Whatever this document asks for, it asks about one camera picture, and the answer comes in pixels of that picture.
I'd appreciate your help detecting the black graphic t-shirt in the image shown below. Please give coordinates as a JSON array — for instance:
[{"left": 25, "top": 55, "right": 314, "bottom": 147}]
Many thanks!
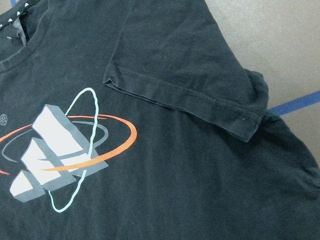
[{"left": 0, "top": 0, "right": 320, "bottom": 240}]

